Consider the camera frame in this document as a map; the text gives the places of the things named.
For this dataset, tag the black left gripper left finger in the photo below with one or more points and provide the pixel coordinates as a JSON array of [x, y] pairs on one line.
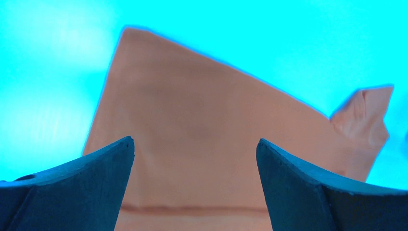
[[84, 194]]

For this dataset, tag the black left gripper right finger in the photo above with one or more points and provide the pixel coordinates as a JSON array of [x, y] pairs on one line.
[[301, 196]]

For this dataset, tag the orange t shirt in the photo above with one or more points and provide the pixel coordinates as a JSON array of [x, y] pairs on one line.
[[196, 124]]

